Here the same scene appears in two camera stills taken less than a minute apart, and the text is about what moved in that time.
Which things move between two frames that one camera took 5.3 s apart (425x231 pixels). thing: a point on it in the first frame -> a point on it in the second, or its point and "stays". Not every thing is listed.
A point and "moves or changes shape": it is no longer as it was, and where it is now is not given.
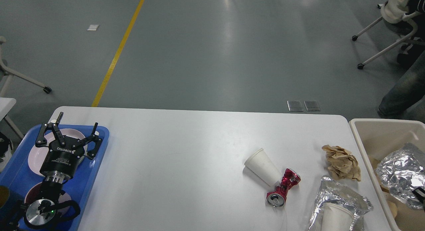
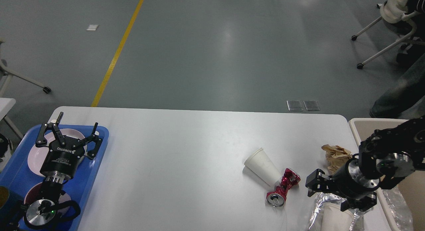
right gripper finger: (419, 192) -> (350, 180)
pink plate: (38, 155) stays
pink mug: (34, 194) stays
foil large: (402, 172) moves or changes shape
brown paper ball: (341, 165) stays
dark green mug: (11, 208) stays
